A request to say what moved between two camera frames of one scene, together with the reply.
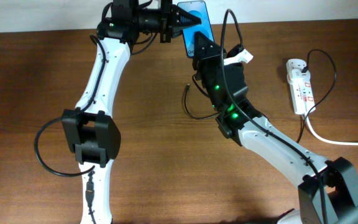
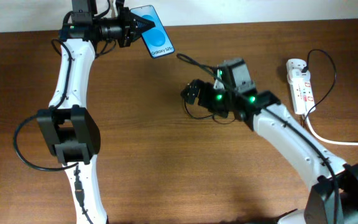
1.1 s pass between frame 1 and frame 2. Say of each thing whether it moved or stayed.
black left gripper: moved
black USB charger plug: stayed
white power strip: stayed
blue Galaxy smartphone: moved
